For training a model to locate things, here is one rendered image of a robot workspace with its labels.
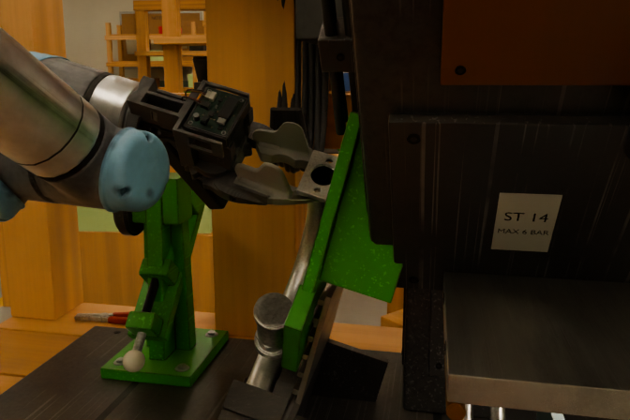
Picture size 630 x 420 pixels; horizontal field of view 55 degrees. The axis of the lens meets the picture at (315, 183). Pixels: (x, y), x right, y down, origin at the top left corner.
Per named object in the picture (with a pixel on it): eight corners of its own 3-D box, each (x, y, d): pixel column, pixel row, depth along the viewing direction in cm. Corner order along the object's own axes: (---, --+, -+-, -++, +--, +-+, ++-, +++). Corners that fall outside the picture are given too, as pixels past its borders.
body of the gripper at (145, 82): (226, 149, 57) (112, 113, 59) (232, 197, 64) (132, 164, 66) (257, 93, 61) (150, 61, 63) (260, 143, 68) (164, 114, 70)
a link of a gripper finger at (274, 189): (309, 194, 57) (226, 156, 59) (307, 225, 62) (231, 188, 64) (324, 170, 58) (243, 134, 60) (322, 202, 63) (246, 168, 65)
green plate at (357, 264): (374, 357, 55) (444, 136, 50) (288, 329, 56) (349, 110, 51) (384, 310, 66) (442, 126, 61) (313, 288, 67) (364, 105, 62)
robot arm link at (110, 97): (97, 154, 67) (133, 102, 71) (134, 166, 66) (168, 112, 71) (78, 110, 61) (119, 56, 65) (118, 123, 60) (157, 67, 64)
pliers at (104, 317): (168, 316, 107) (168, 309, 107) (159, 327, 102) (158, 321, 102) (82, 314, 108) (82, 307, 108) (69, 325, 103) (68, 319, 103)
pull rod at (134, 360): (139, 377, 75) (137, 334, 74) (118, 375, 76) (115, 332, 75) (158, 357, 81) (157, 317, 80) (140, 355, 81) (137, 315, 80)
